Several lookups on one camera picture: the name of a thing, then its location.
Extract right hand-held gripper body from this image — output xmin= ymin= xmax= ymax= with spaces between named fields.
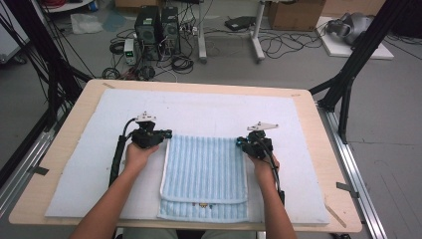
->
xmin=243 ymin=121 xmax=279 ymax=159

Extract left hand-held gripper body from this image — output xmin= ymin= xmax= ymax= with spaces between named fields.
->
xmin=131 ymin=112 xmax=165 ymax=149

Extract light blue towel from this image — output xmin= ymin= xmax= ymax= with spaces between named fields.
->
xmin=156 ymin=133 xmax=250 ymax=224

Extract person's left hand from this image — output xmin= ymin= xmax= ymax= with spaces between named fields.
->
xmin=122 ymin=142 xmax=160 ymax=173

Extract person's right hand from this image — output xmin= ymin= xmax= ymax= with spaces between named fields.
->
xmin=248 ymin=154 xmax=281 ymax=183

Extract white foam mat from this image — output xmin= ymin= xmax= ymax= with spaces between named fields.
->
xmin=44 ymin=88 xmax=331 ymax=227

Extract white power supply box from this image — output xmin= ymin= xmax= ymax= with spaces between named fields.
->
xmin=122 ymin=38 xmax=138 ymax=66

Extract grey tape piece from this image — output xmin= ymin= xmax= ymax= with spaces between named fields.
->
xmin=27 ymin=165 xmax=50 ymax=176
xmin=335 ymin=181 xmax=360 ymax=199

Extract black computer tower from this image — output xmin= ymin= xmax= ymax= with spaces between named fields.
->
xmin=133 ymin=5 xmax=162 ymax=62
xmin=160 ymin=6 xmax=182 ymax=56

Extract white desk leg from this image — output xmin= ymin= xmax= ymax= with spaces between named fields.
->
xmin=197 ymin=0 xmax=209 ymax=64
xmin=250 ymin=0 xmax=267 ymax=64

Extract black flat case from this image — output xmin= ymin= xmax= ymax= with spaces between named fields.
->
xmin=224 ymin=15 xmax=258 ymax=32

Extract clear plastic bag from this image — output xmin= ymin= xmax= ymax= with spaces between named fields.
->
xmin=70 ymin=12 xmax=105 ymax=36

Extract large cardboard box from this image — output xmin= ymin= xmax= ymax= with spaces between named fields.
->
xmin=267 ymin=0 xmax=327 ymax=32

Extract white floor board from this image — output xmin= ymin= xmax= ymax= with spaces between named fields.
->
xmin=316 ymin=16 xmax=395 ymax=61

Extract grey headset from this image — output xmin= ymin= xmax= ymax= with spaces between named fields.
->
xmin=325 ymin=12 xmax=374 ymax=46

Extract round white table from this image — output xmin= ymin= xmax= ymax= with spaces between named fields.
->
xmin=42 ymin=0 xmax=96 ymax=14

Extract white cabinet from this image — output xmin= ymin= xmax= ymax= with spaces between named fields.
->
xmin=0 ymin=0 xmax=32 ymax=65

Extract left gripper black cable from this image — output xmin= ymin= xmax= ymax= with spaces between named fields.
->
xmin=107 ymin=117 xmax=139 ymax=187

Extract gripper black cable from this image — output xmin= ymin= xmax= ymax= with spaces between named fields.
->
xmin=261 ymin=140 xmax=287 ymax=207
xmin=107 ymin=117 xmax=139 ymax=187

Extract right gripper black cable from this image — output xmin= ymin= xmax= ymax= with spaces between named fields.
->
xmin=261 ymin=140 xmax=287 ymax=207

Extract black coiled cable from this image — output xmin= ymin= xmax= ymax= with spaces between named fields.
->
xmin=170 ymin=54 xmax=195 ymax=75
xmin=108 ymin=39 xmax=126 ymax=56

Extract aluminium rail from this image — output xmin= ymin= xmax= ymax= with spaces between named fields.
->
xmin=316 ymin=103 xmax=388 ymax=239
xmin=0 ymin=109 xmax=68 ymax=218

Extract black floor cable tangle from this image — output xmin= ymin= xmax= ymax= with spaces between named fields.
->
xmin=258 ymin=29 xmax=325 ymax=61

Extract black metal frame stand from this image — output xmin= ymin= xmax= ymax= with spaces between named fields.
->
xmin=308 ymin=0 xmax=411 ymax=145
xmin=0 ymin=0 xmax=95 ymax=128

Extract red cable coil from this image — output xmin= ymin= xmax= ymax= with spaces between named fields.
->
xmin=41 ymin=0 xmax=68 ymax=9

